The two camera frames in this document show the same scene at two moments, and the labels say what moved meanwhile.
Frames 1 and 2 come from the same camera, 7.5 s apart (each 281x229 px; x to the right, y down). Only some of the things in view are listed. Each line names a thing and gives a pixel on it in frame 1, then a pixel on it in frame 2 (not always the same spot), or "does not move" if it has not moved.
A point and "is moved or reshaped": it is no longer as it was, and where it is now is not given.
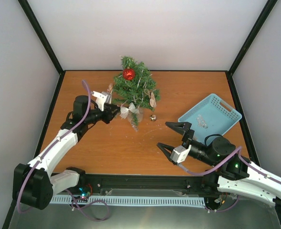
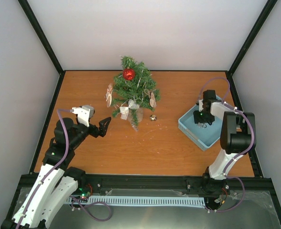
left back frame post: (40, 33) does not move
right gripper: (188, 132) → (197, 119)
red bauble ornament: (129, 74) does not move
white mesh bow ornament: (124, 111) is moved or reshaped
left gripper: (109, 109) → (96, 132)
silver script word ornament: (201, 122) does not move
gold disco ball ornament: (152, 117) does not move
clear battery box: (134, 126) does not move
